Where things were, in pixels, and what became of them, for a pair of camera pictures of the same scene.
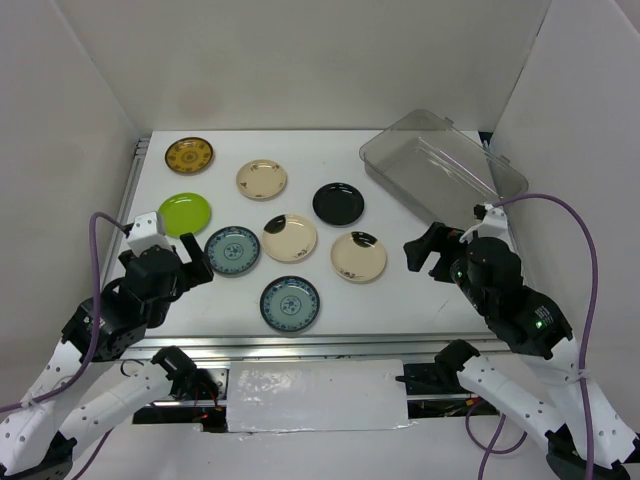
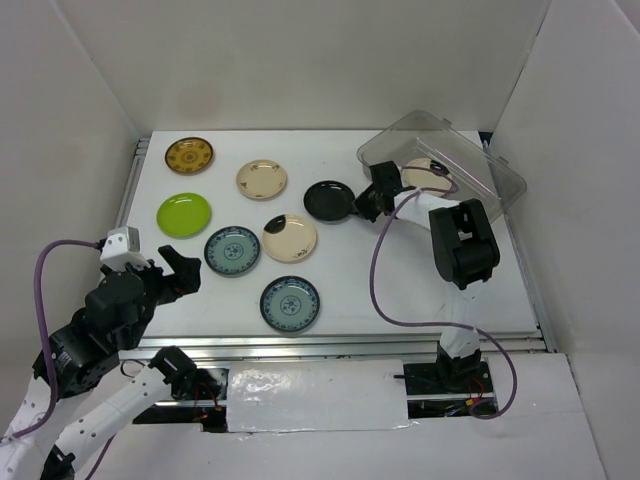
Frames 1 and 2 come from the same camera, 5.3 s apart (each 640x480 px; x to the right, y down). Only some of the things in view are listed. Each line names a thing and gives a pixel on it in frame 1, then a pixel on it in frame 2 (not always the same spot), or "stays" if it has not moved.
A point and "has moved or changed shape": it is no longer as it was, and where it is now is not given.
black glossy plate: [338, 203] has moved or changed shape
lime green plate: [184, 213] stays
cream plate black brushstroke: [358, 257] to [428, 175]
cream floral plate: [261, 178] stays
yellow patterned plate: [189, 155] stays
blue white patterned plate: [232, 250] stays
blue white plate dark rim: [290, 303] stays
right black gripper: [415, 250] to [361, 206]
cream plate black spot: [288, 237] stays
